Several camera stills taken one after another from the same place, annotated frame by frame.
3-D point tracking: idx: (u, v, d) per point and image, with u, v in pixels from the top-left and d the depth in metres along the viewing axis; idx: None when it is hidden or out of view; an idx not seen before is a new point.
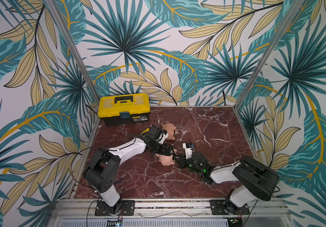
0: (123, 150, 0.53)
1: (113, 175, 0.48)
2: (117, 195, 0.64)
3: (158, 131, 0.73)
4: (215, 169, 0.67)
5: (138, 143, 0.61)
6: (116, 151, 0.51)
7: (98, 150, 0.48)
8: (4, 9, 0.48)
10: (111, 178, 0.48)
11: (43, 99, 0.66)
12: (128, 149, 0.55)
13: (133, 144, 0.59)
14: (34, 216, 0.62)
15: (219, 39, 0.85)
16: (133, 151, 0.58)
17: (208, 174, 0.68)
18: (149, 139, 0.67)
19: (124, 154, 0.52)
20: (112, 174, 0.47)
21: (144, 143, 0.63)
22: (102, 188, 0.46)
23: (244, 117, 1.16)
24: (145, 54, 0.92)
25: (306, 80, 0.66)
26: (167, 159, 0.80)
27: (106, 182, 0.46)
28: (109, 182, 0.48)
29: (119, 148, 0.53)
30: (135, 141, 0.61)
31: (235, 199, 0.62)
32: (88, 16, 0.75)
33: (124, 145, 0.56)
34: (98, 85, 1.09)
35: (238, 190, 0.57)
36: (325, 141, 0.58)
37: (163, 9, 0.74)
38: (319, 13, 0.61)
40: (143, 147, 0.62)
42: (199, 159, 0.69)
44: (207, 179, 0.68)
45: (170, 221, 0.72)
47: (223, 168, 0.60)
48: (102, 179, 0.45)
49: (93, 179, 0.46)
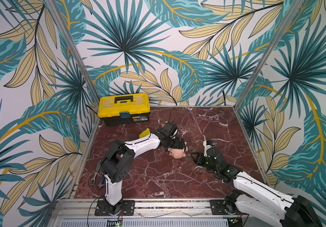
0: (138, 144, 0.55)
1: (127, 167, 0.50)
2: (119, 194, 0.64)
3: (172, 128, 0.73)
4: (244, 177, 0.57)
5: (153, 139, 0.62)
6: (131, 144, 0.53)
7: (115, 142, 0.51)
8: (4, 9, 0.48)
10: (125, 170, 0.51)
11: (43, 99, 0.66)
12: (142, 144, 0.57)
13: (148, 139, 0.60)
14: (34, 215, 0.62)
15: (219, 39, 0.85)
16: (148, 146, 0.59)
17: (225, 170, 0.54)
18: (163, 135, 0.68)
19: (139, 148, 0.54)
20: (126, 166, 0.50)
21: (158, 139, 0.64)
22: (116, 178, 0.49)
23: (244, 117, 1.16)
24: (145, 54, 0.92)
25: (306, 80, 0.66)
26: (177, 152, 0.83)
27: (120, 174, 0.49)
28: (124, 173, 0.51)
29: (134, 143, 0.55)
30: (150, 136, 0.63)
31: (245, 210, 0.60)
32: (88, 16, 0.75)
33: (139, 140, 0.58)
34: (98, 85, 1.09)
35: (255, 205, 0.58)
36: (325, 141, 0.58)
37: (163, 9, 0.74)
38: (319, 13, 0.61)
40: (157, 143, 0.64)
42: (213, 153, 0.64)
44: (224, 177, 0.60)
45: (170, 221, 0.72)
47: (258, 187, 0.52)
48: (117, 170, 0.48)
49: (109, 169, 0.49)
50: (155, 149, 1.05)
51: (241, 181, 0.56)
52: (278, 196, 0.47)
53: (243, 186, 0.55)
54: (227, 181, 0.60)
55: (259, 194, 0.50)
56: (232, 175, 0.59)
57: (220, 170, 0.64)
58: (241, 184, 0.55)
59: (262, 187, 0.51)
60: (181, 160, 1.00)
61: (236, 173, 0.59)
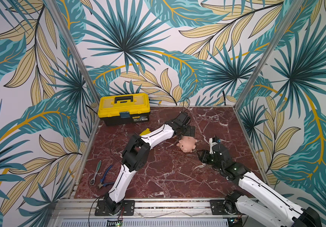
0: (153, 137, 0.60)
1: (146, 158, 0.57)
2: (123, 193, 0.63)
3: (186, 118, 0.76)
4: (250, 178, 0.54)
5: (167, 130, 0.66)
6: (147, 138, 0.58)
7: (132, 136, 0.57)
8: (4, 9, 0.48)
10: (144, 161, 0.58)
11: (43, 99, 0.66)
12: (157, 136, 0.61)
13: (162, 131, 0.64)
14: (34, 215, 0.62)
15: (219, 39, 0.85)
16: (163, 137, 0.64)
17: (231, 168, 0.60)
18: (177, 125, 0.70)
19: (154, 141, 0.59)
20: (144, 158, 0.56)
21: (172, 130, 0.67)
22: (136, 168, 0.56)
23: (244, 117, 1.16)
24: (145, 54, 0.92)
25: (306, 80, 0.66)
26: (187, 146, 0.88)
27: (140, 163, 0.56)
28: (142, 163, 0.58)
29: (150, 136, 0.59)
30: (163, 128, 0.66)
31: (245, 211, 0.60)
32: (88, 16, 0.75)
33: (153, 133, 0.62)
34: (98, 85, 1.09)
35: (256, 207, 0.58)
36: (325, 141, 0.58)
37: (163, 9, 0.74)
38: (319, 13, 0.61)
40: (171, 133, 0.68)
42: (220, 149, 0.62)
44: (229, 174, 0.58)
45: (170, 221, 0.72)
47: (265, 191, 0.49)
48: (136, 161, 0.55)
49: (130, 159, 0.56)
50: (155, 149, 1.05)
51: (248, 181, 0.53)
52: (287, 204, 0.45)
53: (250, 187, 0.52)
54: (233, 178, 0.57)
55: (265, 198, 0.48)
56: (239, 174, 0.56)
57: (225, 168, 0.62)
58: (247, 185, 0.53)
59: (270, 191, 0.49)
60: (181, 160, 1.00)
61: (244, 173, 0.56)
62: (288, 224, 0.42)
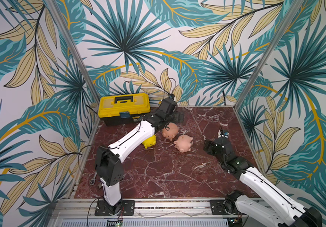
0: (124, 144, 0.49)
1: (120, 170, 0.48)
2: (119, 194, 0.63)
3: (169, 107, 0.61)
4: (251, 174, 0.52)
5: (144, 130, 0.53)
6: (116, 148, 0.47)
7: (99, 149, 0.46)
8: (4, 9, 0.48)
10: (119, 173, 0.49)
11: (43, 99, 0.66)
12: (131, 141, 0.50)
13: (138, 133, 0.52)
14: (34, 215, 0.62)
15: (219, 39, 0.85)
16: (140, 139, 0.53)
17: (234, 162, 0.57)
18: (160, 118, 0.58)
19: (128, 148, 0.49)
20: (116, 171, 0.47)
21: (150, 128, 0.54)
22: (111, 181, 0.48)
23: (244, 117, 1.16)
24: (145, 54, 0.92)
25: (306, 80, 0.66)
26: (184, 146, 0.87)
27: (114, 177, 0.48)
28: (118, 176, 0.50)
29: (120, 144, 0.48)
30: (139, 128, 0.53)
31: (244, 211, 0.60)
32: (88, 16, 0.75)
33: (125, 137, 0.50)
34: (98, 85, 1.09)
35: (255, 206, 0.58)
36: (325, 141, 0.58)
37: (163, 9, 0.74)
38: (319, 13, 0.61)
40: (150, 132, 0.56)
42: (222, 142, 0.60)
44: (231, 168, 0.56)
45: (170, 221, 0.72)
47: (268, 187, 0.48)
48: (110, 175, 0.45)
49: (102, 173, 0.48)
50: (155, 149, 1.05)
51: (250, 177, 0.51)
52: (288, 203, 0.44)
53: (251, 182, 0.51)
54: (234, 172, 0.56)
55: (267, 195, 0.47)
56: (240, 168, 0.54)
57: (227, 161, 0.60)
58: (249, 180, 0.51)
59: (272, 188, 0.48)
60: (181, 160, 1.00)
61: (246, 168, 0.54)
62: (289, 222, 0.41)
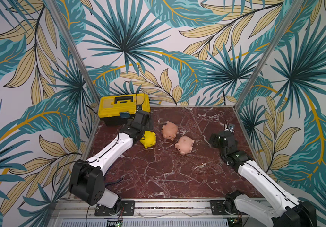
0: (105, 157, 0.47)
1: (101, 185, 0.45)
2: (115, 195, 0.64)
3: (143, 117, 0.64)
4: (251, 166, 0.53)
5: (123, 141, 0.54)
6: (97, 161, 0.45)
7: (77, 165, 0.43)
8: (4, 9, 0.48)
10: (100, 189, 0.46)
11: (43, 99, 0.66)
12: (110, 153, 0.49)
13: (117, 144, 0.52)
14: (34, 215, 0.62)
15: (219, 39, 0.85)
16: (119, 151, 0.53)
17: (233, 154, 0.59)
18: (136, 130, 0.60)
19: (108, 160, 0.48)
20: (98, 185, 0.44)
21: (129, 138, 0.56)
22: (93, 200, 0.44)
23: (244, 117, 1.16)
24: (145, 54, 0.92)
25: (306, 80, 0.66)
26: (184, 148, 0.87)
27: (95, 194, 0.44)
28: (99, 192, 0.46)
29: (99, 157, 0.47)
30: (117, 140, 0.54)
31: (243, 209, 0.60)
32: (88, 16, 0.75)
33: (105, 150, 0.49)
34: (98, 85, 1.09)
35: (252, 203, 0.59)
36: (325, 141, 0.58)
37: (163, 9, 0.74)
38: (319, 13, 0.61)
40: (129, 143, 0.56)
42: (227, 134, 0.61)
44: (230, 160, 0.58)
45: (170, 221, 0.72)
47: (263, 179, 0.49)
48: (90, 192, 0.41)
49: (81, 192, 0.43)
50: (155, 149, 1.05)
51: (247, 169, 0.53)
52: (282, 194, 0.44)
53: (248, 174, 0.52)
54: (233, 164, 0.57)
55: (262, 186, 0.48)
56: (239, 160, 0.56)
57: (227, 153, 0.61)
58: (246, 171, 0.52)
59: (268, 180, 0.48)
60: (181, 160, 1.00)
61: (245, 161, 0.55)
62: (280, 212, 0.42)
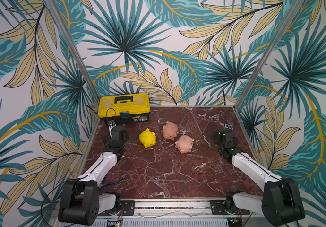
0: (96, 171, 0.49)
1: (96, 200, 0.45)
2: (113, 196, 0.64)
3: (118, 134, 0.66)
4: (244, 156, 0.59)
5: (108, 157, 0.57)
6: (89, 175, 0.46)
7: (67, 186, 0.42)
8: (4, 9, 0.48)
10: (96, 205, 0.45)
11: (43, 99, 0.66)
12: (100, 168, 0.51)
13: (104, 161, 0.55)
14: (34, 215, 0.62)
15: (219, 39, 0.85)
16: (107, 166, 0.55)
17: (229, 148, 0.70)
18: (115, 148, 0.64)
19: (98, 174, 0.49)
20: (94, 199, 0.43)
21: (113, 154, 0.59)
22: (90, 217, 0.42)
23: (244, 117, 1.16)
24: (145, 54, 0.92)
25: (306, 80, 0.66)
26: (184, 147, 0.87)
27: (92, 209, 0.43)
28: (94, 210, 0.44)
29: (90, 172, 0.48)
30: (103, 157, 0.56)
31: (242, 205, 0.60)
32: (88, 16, 0.75)
33: (94, 166, 0.51)
34: (98, 85, 1.09)
35: (248, 195, 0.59)
36: (325, 141, 0.58)
37: (163, 9, 0.74)
38: (319, 13, 0.61)
40: (113, 158, 0.59)
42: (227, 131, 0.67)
44: (226, 153, 0.65)
45: (170, 221, 0.72)
47: (253, 163, 0.54)
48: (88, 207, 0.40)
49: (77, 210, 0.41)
50: (155, 149, 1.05)
51: (239, 157, 0.59)
52: (267, 172, 0.49)
53: (241, 161, 0.57)
54: (228, 158, 0.64)
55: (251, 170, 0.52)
56: (233, 152, 0.62)
57: (225, 147, 0.68)
58: (239, 160, 0.58)
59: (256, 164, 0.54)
60: (181, 160, 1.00)
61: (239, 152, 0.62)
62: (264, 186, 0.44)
